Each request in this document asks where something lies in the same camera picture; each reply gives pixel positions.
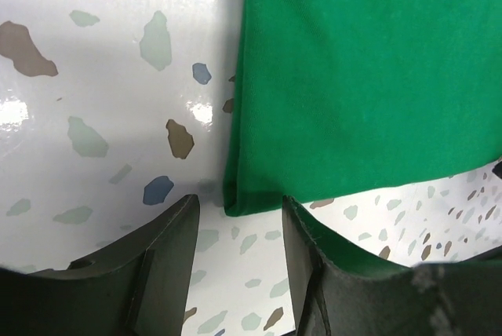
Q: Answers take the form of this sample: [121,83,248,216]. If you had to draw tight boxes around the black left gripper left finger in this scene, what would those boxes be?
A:
[1,195,200,335]

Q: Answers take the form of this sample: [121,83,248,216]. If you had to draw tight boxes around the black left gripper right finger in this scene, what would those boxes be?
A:
[282,196,501,335]

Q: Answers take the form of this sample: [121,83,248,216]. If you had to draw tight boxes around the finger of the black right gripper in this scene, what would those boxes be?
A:
[492,160,502,179]

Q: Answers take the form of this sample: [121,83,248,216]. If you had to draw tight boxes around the green t-shirt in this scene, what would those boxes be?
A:
[223,0,501,217]

